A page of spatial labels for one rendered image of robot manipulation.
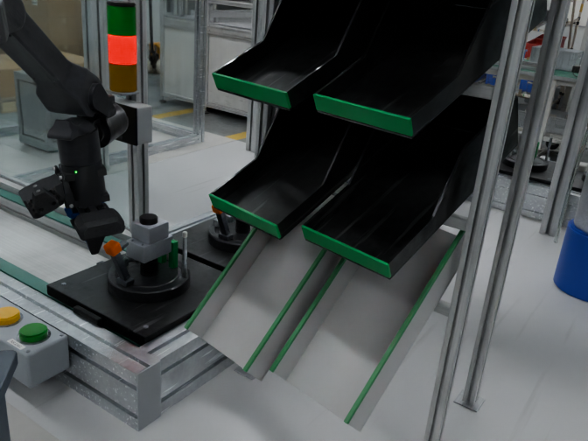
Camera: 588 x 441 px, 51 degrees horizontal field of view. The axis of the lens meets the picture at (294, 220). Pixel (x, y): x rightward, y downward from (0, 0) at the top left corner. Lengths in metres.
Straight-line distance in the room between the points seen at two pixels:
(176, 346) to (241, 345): 0.12
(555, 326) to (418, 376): 0.38
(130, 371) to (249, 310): 0.19
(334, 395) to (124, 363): 0.31
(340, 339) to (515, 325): 0.59
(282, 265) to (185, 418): 0.27
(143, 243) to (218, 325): 0.22
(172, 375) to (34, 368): 0.20
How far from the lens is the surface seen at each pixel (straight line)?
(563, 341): 1.34
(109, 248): 1.01
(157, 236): 1.05
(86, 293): 1.09
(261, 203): 0.82
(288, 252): 0.90
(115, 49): 1.18
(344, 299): 0.85
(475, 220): 0.77
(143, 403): 0.94
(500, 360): 1.22
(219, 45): 6.41
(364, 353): 0.81
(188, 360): 0.98
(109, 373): 0.96
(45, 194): 0.90
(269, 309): 0.87
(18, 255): 1.36
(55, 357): 1.01
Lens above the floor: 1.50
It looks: 22 degrees down
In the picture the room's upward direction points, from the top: 5 degrees clockwise
